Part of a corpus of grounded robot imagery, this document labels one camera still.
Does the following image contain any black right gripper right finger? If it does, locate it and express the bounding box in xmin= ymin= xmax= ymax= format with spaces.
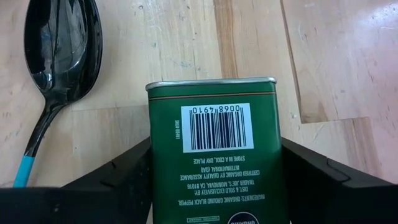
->
xmin=280 ymin=136 xmax=398 ymax=224

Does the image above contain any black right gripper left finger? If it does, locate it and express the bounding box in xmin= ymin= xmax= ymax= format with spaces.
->
xmin=0 ymin=136 xmax=154 ymax=224

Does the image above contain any green pepper tin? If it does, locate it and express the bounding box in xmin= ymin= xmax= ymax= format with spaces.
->
xmin=145 ymin=77 xmax=292 ymax=224

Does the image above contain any black spoon teal handle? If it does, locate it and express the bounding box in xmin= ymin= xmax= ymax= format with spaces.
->
xmin=12 ymin=0 xmax=104 ymax=189

